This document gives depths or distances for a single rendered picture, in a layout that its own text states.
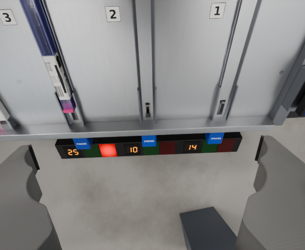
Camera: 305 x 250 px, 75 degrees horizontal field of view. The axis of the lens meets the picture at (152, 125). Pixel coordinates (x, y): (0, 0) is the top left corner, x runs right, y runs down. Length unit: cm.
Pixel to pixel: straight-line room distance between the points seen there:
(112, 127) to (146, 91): 8
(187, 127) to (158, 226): 90
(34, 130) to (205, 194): 93
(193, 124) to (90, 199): 90
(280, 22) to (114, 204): 102
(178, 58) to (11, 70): 21
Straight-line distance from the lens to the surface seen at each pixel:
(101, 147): 38
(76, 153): 40
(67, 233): 125
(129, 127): 30
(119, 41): 25
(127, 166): 106
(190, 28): 25
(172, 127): 30
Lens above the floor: 103
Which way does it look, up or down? 89 degrees down
